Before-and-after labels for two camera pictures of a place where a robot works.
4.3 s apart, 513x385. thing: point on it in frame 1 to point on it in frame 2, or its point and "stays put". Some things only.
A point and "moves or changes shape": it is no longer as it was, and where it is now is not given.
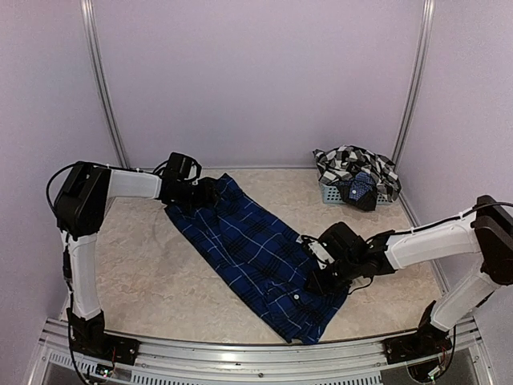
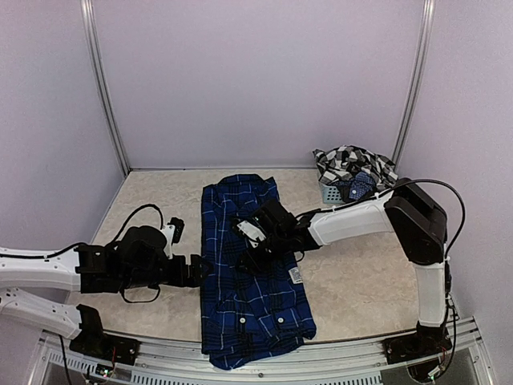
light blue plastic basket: x=332 y=194 stays put
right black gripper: x=321 y=286 to x=254 y=263
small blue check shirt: x=361 y=185 stays put
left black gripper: x=207 y=194 to x=193 y=279
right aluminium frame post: x=422 y=63 stays put
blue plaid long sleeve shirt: x=261 y=257 moves or changes shape
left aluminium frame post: x=87 y=22 stays put
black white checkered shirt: x=343 y=161 stays put
